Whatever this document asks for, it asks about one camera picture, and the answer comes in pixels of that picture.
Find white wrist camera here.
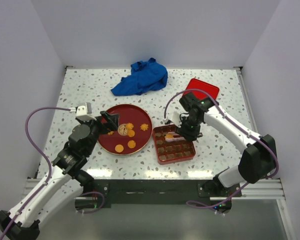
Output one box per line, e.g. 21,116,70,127
163,111,182,127
75,102,95,122

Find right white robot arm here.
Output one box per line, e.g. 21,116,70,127
175,92,278,197

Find round cookie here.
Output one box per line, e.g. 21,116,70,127
127,129,135,138
127,140,136,149
114,144,124,153

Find round dark red tray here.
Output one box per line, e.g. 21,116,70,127
98,104,153,155

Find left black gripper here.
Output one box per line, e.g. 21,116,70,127
78,110,119,155

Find pink metal tongs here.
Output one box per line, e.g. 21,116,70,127
164,133,185,143

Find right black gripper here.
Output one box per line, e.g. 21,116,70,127
174,115,202,143

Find flower cookie top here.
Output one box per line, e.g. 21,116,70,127
165,134,174,139

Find blue crumpled cloth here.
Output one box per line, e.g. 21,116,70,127
110,57,168,96

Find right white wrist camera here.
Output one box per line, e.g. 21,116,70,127
163,111,182,127

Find red square box lid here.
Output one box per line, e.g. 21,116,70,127
186,78,220,100

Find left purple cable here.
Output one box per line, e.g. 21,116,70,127
0,106,106,240

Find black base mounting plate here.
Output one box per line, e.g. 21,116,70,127
75,179,240,213

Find red compartment cookie box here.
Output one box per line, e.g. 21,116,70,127
152,124,196,165

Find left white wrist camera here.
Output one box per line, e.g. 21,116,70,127
75,102,95,122

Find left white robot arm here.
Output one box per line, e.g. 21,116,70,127
0,106,120,240

